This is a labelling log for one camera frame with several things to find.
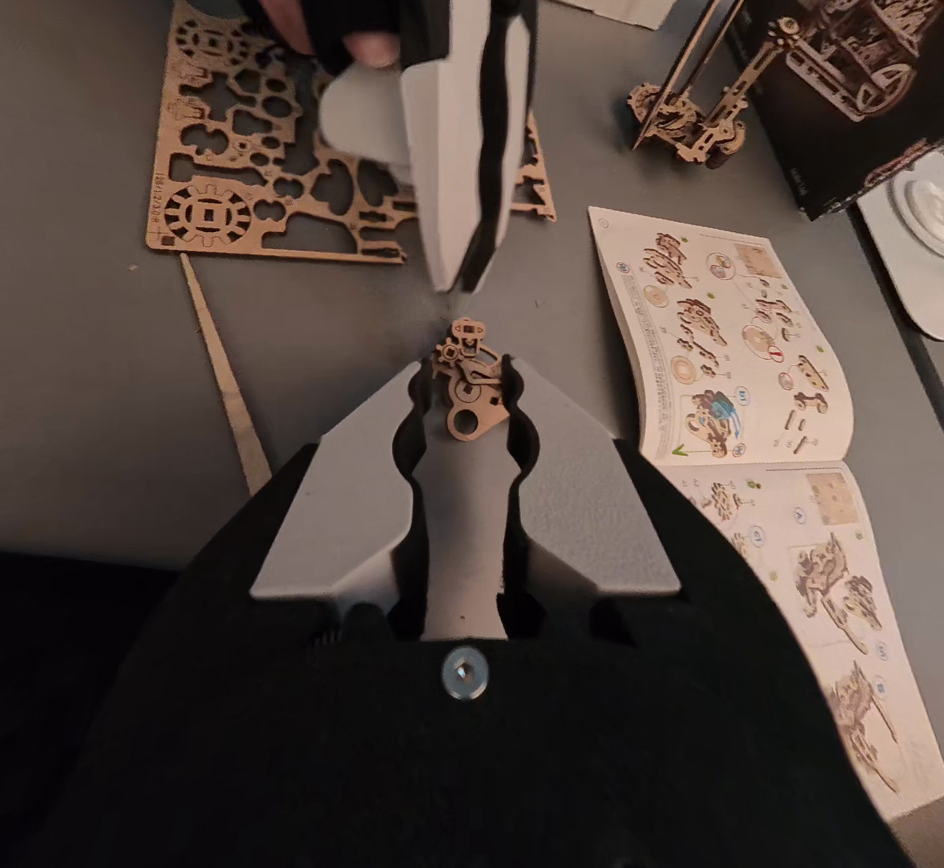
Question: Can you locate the thin wooden stick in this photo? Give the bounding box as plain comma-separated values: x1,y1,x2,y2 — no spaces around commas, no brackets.
179,252,272,496

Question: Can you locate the laser-cut wooden parts sheet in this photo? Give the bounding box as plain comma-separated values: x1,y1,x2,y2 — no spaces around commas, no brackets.
145,0,558,266

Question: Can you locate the illustrated instruction booklet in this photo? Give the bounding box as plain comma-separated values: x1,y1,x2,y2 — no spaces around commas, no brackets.
588,206,944,821

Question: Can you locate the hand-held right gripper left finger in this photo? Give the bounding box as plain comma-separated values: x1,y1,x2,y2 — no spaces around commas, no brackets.
249,359,432,640

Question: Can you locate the partly built wooden model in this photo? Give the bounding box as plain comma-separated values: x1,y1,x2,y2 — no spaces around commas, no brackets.
627,0,805,170

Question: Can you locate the black model kit box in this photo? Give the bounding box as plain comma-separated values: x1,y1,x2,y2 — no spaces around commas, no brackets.
737,0,944,222

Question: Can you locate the small wooden model assembly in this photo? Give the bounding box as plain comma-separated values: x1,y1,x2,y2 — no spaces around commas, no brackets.
431,317,515,443

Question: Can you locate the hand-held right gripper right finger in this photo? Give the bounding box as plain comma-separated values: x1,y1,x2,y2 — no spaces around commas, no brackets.
500,354,683,639

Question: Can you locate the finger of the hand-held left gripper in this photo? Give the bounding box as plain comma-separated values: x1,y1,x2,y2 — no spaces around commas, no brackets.
463,16,539,294
402,0,494,292

